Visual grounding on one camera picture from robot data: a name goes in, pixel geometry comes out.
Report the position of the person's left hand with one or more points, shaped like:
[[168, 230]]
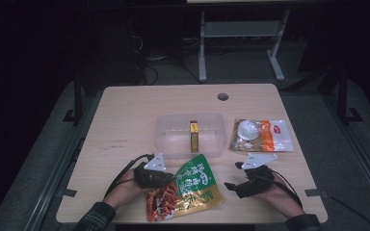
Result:
[[123, 192]]

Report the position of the clear plastic container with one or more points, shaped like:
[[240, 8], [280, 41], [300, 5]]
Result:
[[176, 138]]

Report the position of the grey table bracket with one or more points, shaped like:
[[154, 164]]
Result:
[[315, 192], [66, 192]]

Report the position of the green and red food packet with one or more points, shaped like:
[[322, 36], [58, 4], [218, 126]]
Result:
[[186, 189]]

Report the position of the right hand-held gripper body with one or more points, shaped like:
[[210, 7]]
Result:
[[258, 183]]

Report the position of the black metal stand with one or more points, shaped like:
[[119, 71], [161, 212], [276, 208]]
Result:
[[77, 96], [343, 96]]

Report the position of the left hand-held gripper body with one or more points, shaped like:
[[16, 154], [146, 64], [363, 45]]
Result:
[[149, 178]]

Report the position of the white and orange food packet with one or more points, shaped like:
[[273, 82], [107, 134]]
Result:
[[263, 134]]

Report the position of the white metal stand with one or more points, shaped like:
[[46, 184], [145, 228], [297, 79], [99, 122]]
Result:
[[242, 29]]

